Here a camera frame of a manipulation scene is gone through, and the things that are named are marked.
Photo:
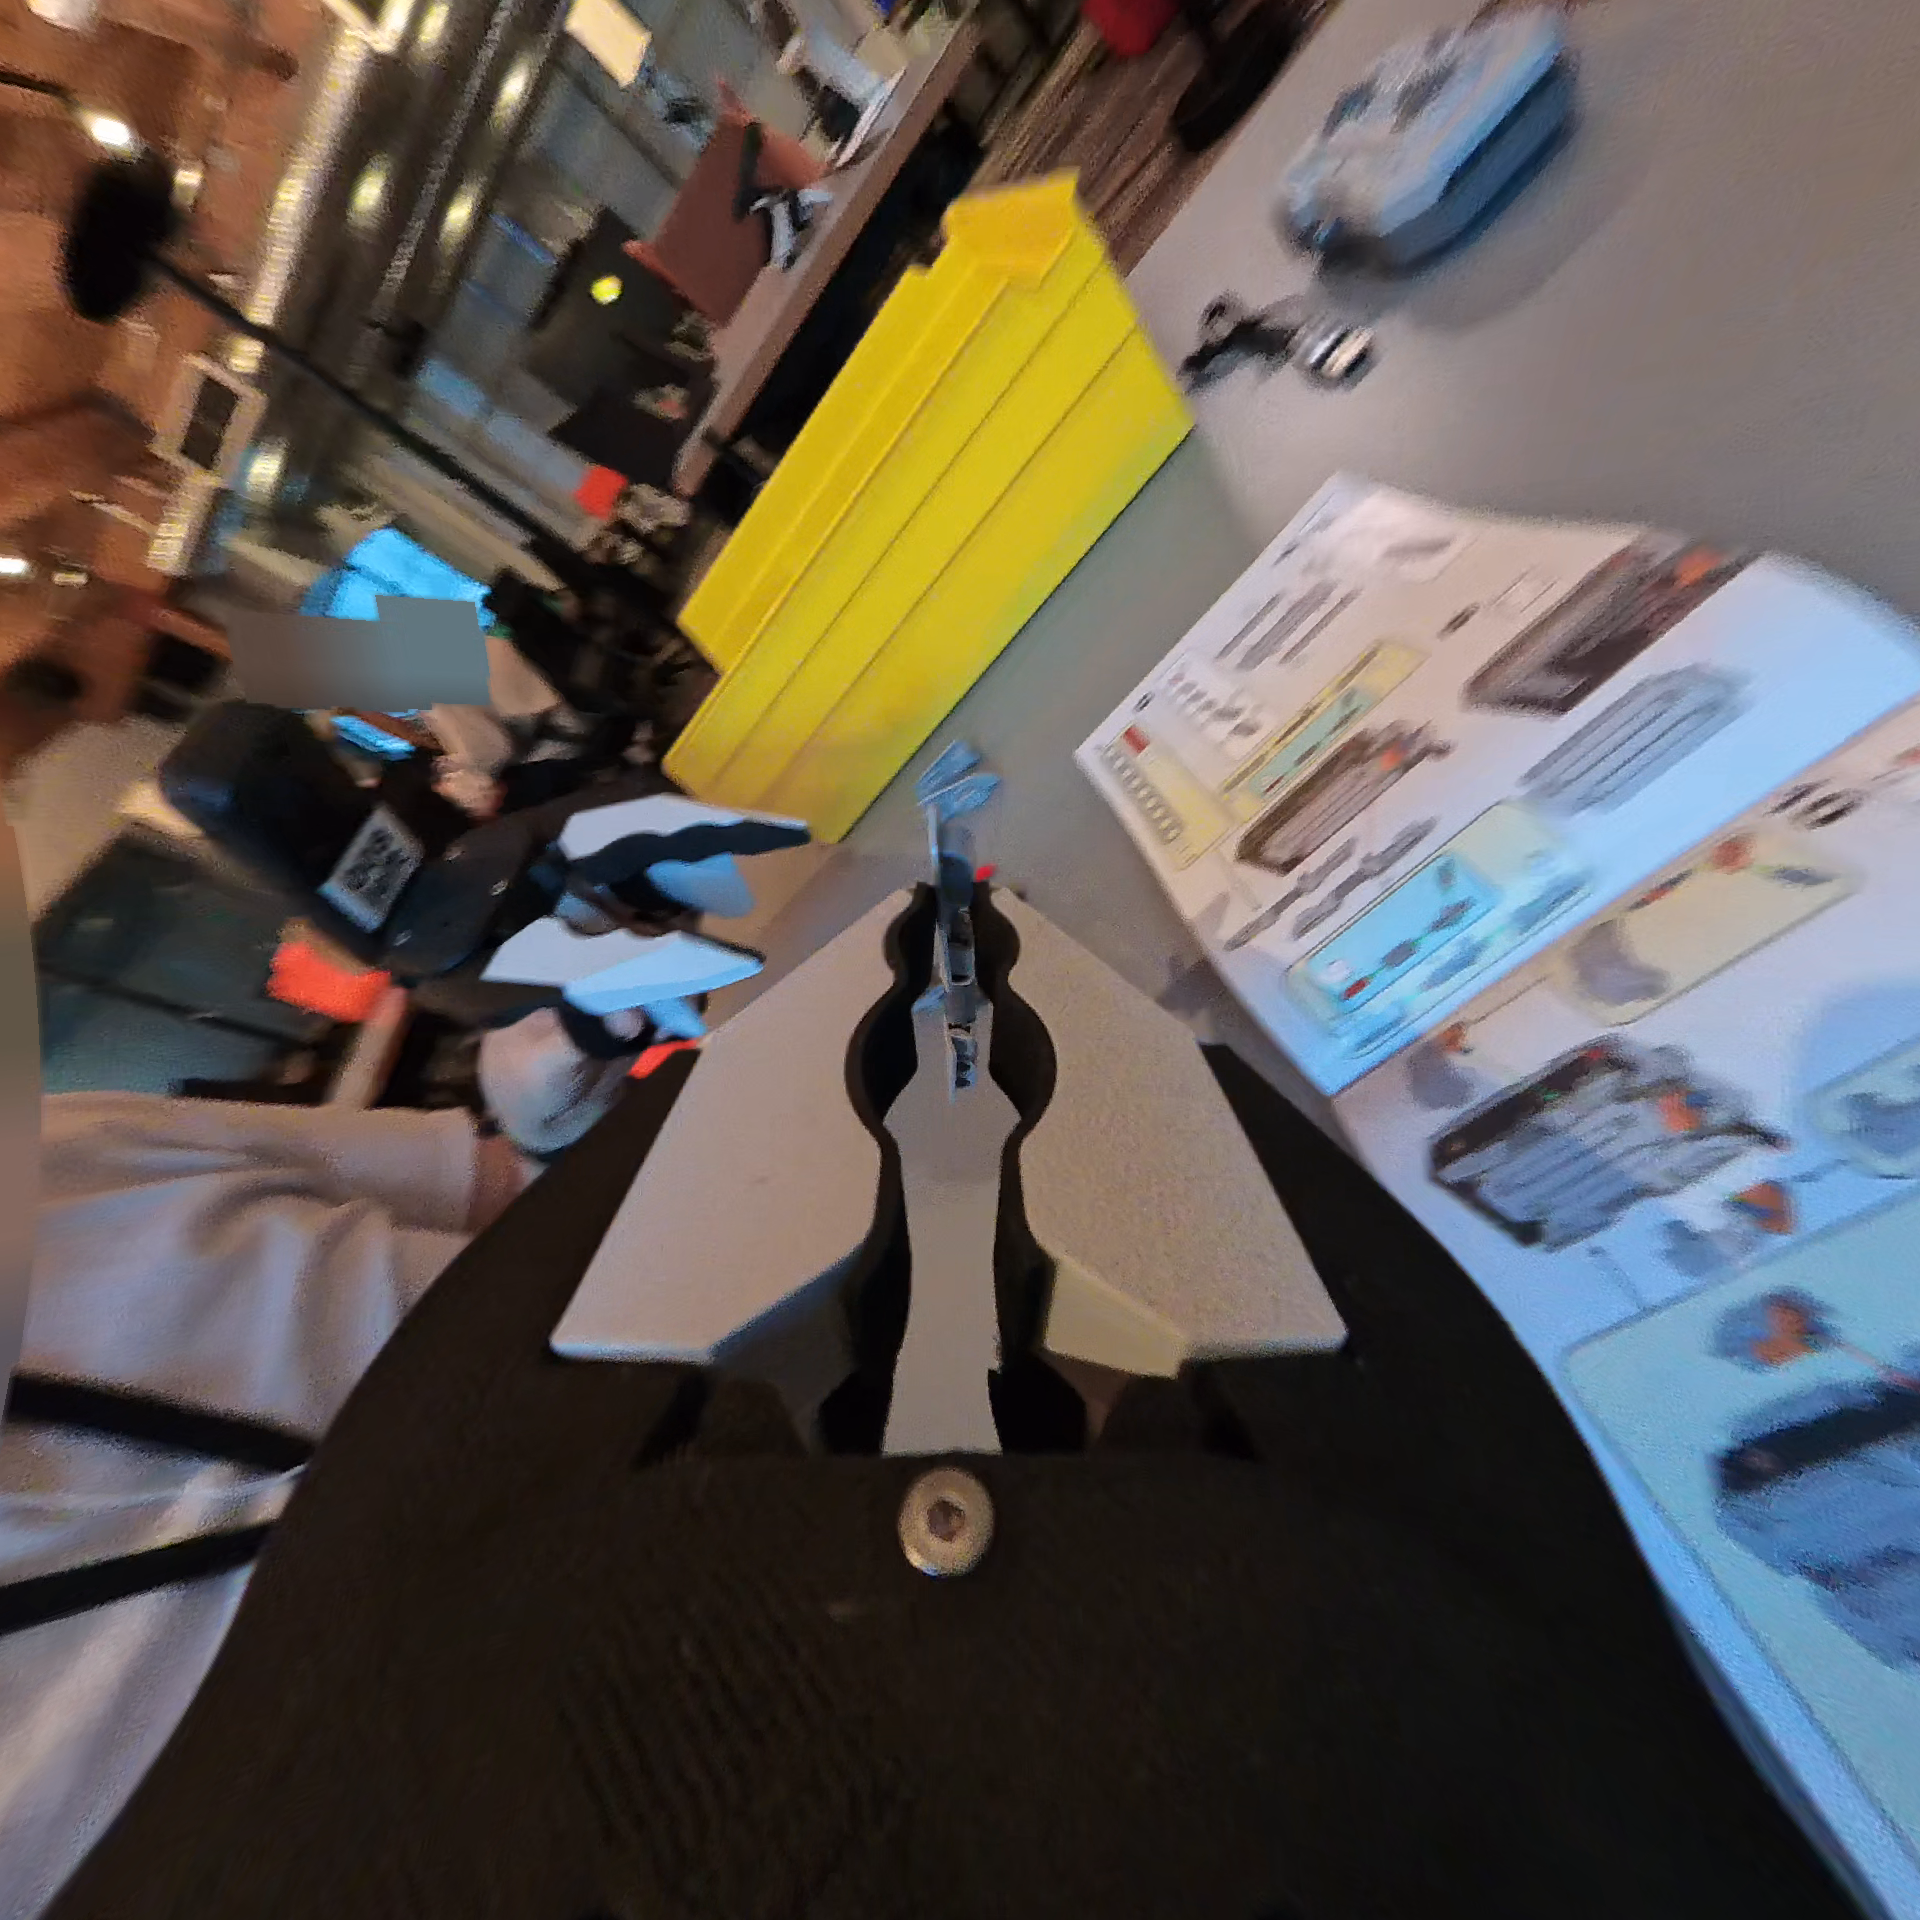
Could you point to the grey desk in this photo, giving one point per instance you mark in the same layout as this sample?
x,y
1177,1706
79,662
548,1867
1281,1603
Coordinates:
x,y
1724,376

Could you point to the white brick pieces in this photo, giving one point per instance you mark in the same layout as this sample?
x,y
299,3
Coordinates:
x,y
945,764

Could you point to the open instruction booklet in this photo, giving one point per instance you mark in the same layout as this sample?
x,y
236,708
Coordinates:
x,y
1499,839

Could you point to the black computer monitor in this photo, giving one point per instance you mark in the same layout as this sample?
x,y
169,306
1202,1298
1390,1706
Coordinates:
x,y
600,329

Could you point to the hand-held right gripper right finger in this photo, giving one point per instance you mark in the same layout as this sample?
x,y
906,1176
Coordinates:
x,y
1155,1170

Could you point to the person's white shirt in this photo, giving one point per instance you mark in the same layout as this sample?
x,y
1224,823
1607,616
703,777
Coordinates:
x,y
106,1723

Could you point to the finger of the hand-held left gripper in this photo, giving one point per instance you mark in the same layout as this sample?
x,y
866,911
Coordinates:
x,y
630,972
690,832

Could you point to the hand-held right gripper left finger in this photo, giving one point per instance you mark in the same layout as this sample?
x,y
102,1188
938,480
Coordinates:
x,y
751,1170

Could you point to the grey background table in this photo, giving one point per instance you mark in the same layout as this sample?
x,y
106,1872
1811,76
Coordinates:
x,y
886,182

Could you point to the grey battery hub module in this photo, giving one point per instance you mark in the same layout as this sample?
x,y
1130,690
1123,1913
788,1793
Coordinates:
x,y
1424,136

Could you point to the person's left forearm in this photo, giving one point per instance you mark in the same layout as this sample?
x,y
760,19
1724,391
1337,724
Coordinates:
x,y
270,1185

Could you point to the black brick assembly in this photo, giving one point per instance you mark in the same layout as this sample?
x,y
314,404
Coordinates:
x,y
954,960

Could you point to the yellow plastic bin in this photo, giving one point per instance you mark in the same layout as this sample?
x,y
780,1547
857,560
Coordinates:
x,y
931,523

